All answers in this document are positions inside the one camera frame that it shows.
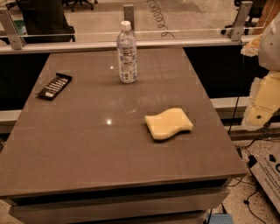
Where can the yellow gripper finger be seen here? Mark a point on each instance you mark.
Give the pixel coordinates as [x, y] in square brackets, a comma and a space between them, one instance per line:
[264, 101]
[251, 49]

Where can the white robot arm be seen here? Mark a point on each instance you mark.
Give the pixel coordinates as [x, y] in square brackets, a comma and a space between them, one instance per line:
[269, 50]

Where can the yellow wavy sponge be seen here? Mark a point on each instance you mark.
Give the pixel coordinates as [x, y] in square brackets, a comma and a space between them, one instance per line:
[168, 123]

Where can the clear plastic water bottle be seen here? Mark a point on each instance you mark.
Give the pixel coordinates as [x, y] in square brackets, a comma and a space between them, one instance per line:
[127, 53]

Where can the white labelled box on floor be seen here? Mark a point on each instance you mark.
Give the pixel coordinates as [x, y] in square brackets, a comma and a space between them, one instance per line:
[267, 173]

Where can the grey table drawer unit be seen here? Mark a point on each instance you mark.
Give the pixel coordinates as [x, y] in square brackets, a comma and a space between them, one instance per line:
[184, 206]

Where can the blue box under table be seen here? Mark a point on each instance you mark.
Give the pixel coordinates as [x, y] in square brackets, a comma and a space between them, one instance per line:
[218, 218]

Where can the black snack bar wrapper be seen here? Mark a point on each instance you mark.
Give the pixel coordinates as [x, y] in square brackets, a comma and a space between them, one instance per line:
[54, 87]

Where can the black office chair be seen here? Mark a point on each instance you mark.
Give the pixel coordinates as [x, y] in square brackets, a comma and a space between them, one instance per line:
[45, 21]

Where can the glass barrier panel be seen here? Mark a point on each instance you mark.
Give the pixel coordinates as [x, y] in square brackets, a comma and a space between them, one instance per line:
[157, 23]

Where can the right metal bracket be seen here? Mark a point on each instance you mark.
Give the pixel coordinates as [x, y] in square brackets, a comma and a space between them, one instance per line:
[240, 20]

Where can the metal bracket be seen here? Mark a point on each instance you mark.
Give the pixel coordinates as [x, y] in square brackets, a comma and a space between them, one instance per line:
[240, 20]
[128, 14]
[16, 42]

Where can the middle metal bracket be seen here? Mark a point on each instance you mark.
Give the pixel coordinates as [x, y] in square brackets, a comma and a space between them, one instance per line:
[128, 14]

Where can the left metal bracket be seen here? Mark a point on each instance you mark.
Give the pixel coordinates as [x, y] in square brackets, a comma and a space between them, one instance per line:
[16, 42]

